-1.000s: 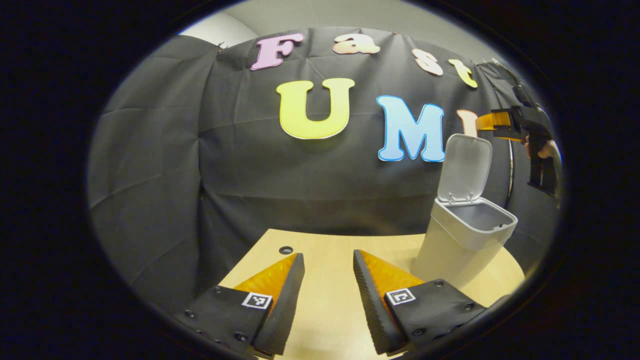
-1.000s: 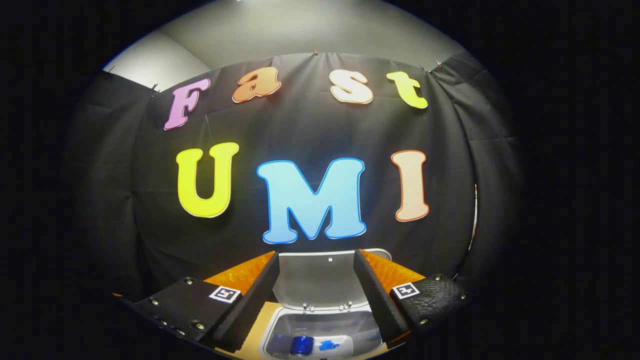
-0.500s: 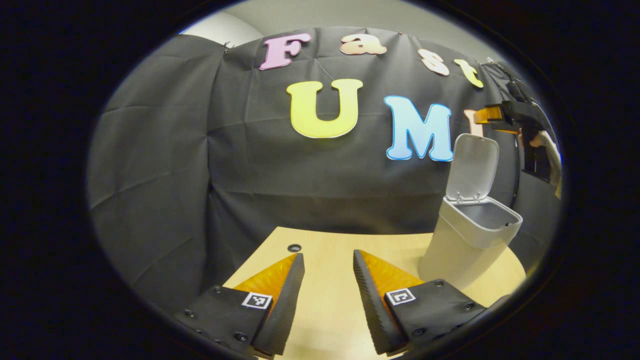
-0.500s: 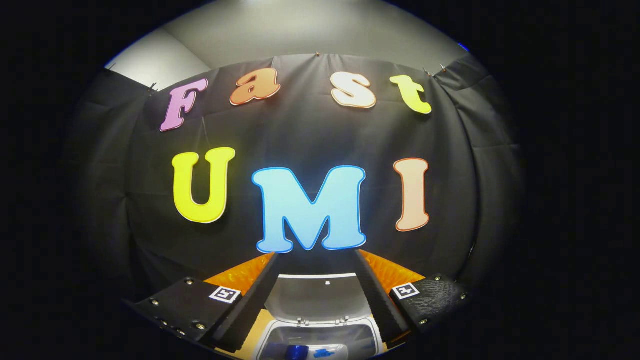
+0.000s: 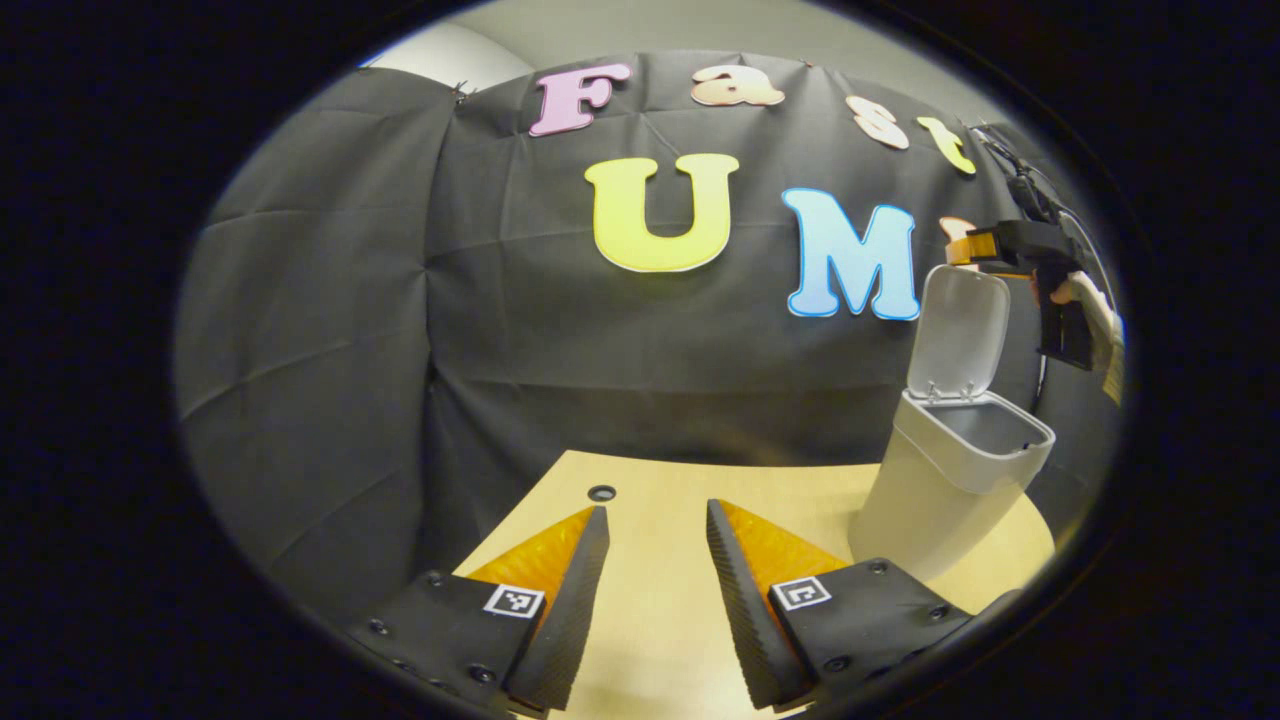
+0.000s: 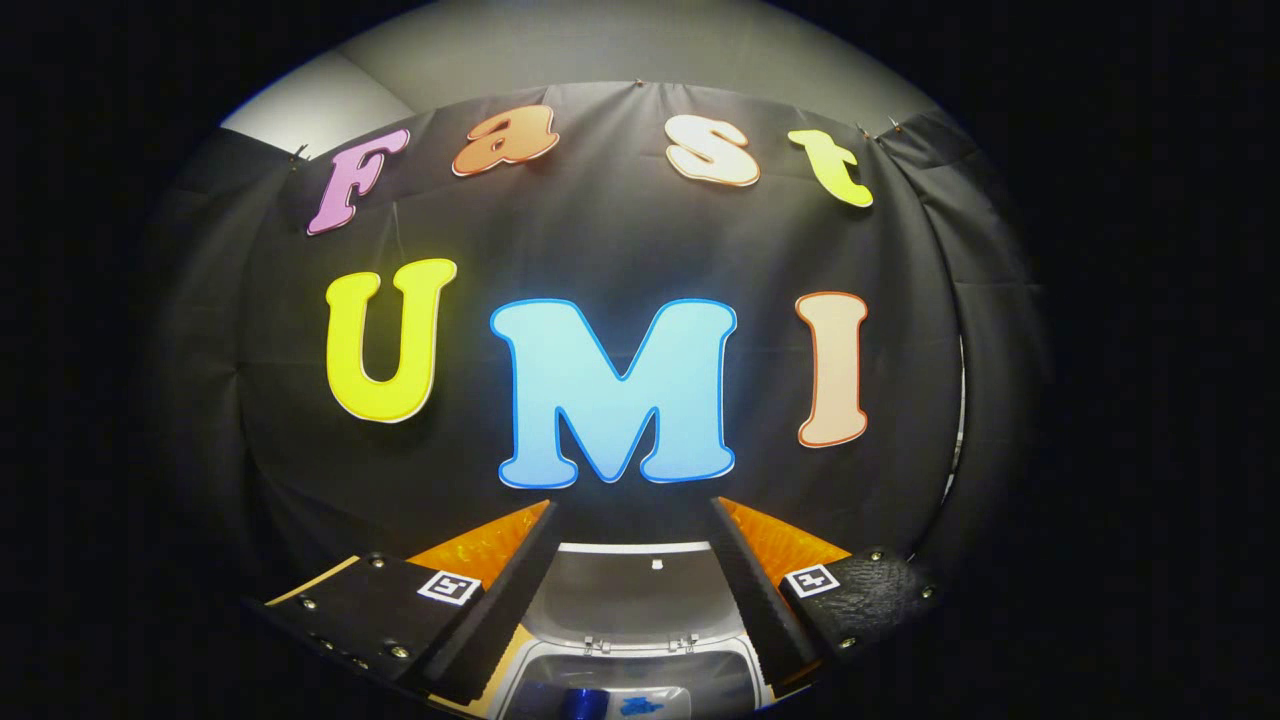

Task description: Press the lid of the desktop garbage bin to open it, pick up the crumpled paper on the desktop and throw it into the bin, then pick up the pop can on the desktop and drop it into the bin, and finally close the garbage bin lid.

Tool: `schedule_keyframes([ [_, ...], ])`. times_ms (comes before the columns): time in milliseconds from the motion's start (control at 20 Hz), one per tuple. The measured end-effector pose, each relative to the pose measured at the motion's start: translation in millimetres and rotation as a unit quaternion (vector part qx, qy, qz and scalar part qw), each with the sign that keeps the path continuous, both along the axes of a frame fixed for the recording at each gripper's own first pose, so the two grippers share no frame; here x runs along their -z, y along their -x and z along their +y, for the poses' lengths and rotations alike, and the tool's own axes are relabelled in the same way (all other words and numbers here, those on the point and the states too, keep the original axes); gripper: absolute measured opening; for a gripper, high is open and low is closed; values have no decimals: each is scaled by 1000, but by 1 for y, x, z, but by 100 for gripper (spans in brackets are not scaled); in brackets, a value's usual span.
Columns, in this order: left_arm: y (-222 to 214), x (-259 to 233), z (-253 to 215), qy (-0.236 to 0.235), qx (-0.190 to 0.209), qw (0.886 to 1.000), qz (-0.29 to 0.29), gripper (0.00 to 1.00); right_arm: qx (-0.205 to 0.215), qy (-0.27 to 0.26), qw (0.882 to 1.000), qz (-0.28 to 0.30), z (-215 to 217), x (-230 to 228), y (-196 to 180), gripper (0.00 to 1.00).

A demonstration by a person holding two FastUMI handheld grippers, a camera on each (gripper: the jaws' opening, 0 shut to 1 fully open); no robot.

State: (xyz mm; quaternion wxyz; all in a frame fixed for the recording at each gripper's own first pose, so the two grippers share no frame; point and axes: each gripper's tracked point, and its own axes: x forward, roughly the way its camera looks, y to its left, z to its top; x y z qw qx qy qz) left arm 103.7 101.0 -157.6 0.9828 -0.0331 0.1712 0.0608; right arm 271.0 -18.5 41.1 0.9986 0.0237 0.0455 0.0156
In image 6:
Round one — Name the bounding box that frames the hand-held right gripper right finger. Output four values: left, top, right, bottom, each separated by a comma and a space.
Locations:
708, 495, 941, 691

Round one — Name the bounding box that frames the white desktop garbage bin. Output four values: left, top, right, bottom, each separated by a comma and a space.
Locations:
487, 540, 779, 720

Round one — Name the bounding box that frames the black backdrop cloth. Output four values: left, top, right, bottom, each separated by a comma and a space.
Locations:
150, 80, 1051, 601

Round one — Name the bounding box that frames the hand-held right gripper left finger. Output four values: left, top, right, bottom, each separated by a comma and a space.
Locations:
245, 498, 559, 706

